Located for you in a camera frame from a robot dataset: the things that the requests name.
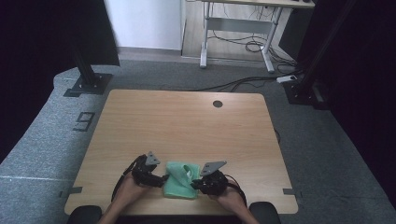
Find person's right leg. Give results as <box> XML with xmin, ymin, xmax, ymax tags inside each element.
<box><xmin>248</xmin><ymin>201</ymin><xmax>282</xmax><ymax>224</ymax></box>

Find person's left hand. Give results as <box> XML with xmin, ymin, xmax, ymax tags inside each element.
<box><xmin>114</xmin><ymin>174</ymin><xmax>152</xmax><ymax>206</ymax></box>

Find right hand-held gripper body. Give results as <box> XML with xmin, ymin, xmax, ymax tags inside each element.
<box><xmin>200</xmin><ymin>161</ymin><xmax>229</xmax><ymax>197</ymax></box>

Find green cloth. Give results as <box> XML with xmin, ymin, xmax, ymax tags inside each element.
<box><xmin>162</xmin><ymin>161</ymin><xmax>202</xmax><ymax>200</ymax></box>

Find black computer tower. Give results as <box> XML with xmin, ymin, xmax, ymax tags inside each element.
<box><xmin>278</xmin><ymin>7</ymin><xmax>310</xmax><ymax>61</ymax></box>

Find person's leg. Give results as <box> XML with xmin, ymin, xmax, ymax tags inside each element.
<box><xmin>248</xmin><ymin>201</ymin><xmax>282</xmax><ymax>224</ymax></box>
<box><xmin>65</xmin><ymin>204</ymin><xmax>104</xmax><ymax>224</ymax></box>

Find black curtain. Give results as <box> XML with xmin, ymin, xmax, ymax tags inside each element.
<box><xmin>0</xmin><ymin>0</ymin><xmax>121</xmax><ymax>163</ymax></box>
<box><xmin>295</xmin><ymin>0</ymin><xmax>396</xmax><ymax>207</ymax></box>

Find white metal desk frame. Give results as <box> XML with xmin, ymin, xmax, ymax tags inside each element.
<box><xmin>199</xmin><ymin>0</ymin><xmax>316</xmax><ymax>74</ymax></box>

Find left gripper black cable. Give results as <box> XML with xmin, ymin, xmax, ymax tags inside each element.
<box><xmin>110</xmin><ymin>154</ymin><xmax>148</xmax><ymax>202</ymax></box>

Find grey tape strip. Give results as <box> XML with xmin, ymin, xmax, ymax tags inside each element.
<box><xmin>282</xmin><ymin>188</ymin><xmax>304</xmax><ymax>199</ymax></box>
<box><xmin>58</xmin><ymin>186</ymin><xmax>84</xmax><ymax>199</ymax></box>

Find black floor cables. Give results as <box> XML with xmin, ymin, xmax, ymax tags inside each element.
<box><xmin>190</xmin><ymin>29</ymin><xmax>304</xmax><ymax>93</ymax></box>

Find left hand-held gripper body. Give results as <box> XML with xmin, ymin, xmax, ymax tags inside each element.
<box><xmin>131</xmin><ymin>151</ymin><xmax>162</xmax><ymax>188</ymax></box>

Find white power strip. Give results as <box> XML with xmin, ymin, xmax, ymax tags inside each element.
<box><xmin>276</xmin><ymin>75</ymin><xmax>299</xmax><ymax>84</ymax></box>

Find person's left leg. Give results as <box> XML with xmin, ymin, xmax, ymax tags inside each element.
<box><xmin>65</xmin><ymin>204</ymin><xmax>104</xmax><ymax>224</ymax></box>

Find black metal stand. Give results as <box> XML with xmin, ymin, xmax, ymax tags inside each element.
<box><xmin>64</xmin><ymin>46</ymin><xmax>114</xmax><ymax>98</ymax></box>
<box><xmin>284</xmin><ymin>0</ymin><xmax>358</xmax><ymax>105</ymax></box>

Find person's right hand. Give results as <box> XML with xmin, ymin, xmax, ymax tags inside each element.
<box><xmin>208</xmin><ymin>187</ymin><xmax>248</xmax><ymax>213</ymax></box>

